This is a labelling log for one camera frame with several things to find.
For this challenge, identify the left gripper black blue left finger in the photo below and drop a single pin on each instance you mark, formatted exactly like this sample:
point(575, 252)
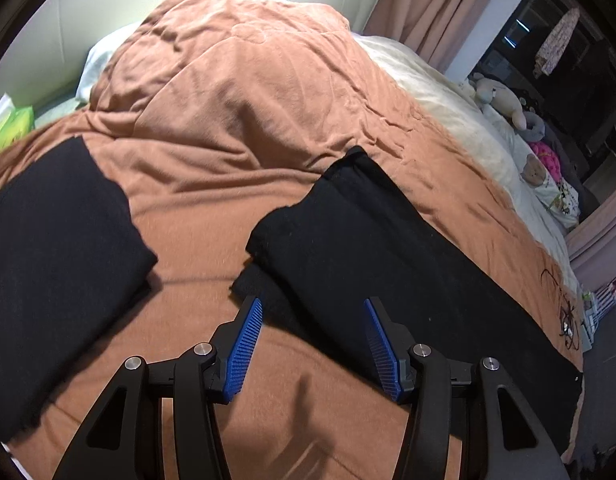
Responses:
point(120, 437)

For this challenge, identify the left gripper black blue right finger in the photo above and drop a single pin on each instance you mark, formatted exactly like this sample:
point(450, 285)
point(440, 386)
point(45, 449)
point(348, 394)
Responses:
point(503, 439)

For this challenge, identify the black pants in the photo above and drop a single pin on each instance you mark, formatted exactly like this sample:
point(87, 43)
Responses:
point(72, 264)

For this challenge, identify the bear print pillow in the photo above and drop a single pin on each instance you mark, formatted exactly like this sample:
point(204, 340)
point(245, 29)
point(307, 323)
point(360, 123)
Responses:
point(560, 198)

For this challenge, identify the pink plush toy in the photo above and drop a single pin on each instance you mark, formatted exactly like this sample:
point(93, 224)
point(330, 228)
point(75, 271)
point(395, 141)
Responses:
point(549, 159)

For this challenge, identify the grey plush toy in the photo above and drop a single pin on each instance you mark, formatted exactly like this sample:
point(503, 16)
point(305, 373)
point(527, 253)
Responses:
point(535, 128)

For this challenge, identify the green yellow package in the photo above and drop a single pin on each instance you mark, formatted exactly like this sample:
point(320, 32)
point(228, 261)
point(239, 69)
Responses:
point(18, 123)

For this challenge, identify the orange-brown blanket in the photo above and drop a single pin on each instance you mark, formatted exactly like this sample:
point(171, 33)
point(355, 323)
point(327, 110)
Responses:
point(235, 108)

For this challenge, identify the cream white duvet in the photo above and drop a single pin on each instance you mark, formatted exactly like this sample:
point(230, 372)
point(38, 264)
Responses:
point(483, 133)

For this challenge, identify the beige teddy bear plush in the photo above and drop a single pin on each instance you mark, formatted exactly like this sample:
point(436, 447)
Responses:
point(501, 98)

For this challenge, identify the white pillow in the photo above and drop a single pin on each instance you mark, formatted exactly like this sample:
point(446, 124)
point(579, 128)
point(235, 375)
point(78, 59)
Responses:
point(97, 59)

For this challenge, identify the floral hanging garment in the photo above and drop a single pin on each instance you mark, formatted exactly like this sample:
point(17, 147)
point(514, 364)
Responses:
point(553, 47)

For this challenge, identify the pink curtain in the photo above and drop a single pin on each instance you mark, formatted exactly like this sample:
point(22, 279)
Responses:
point(434, 29)

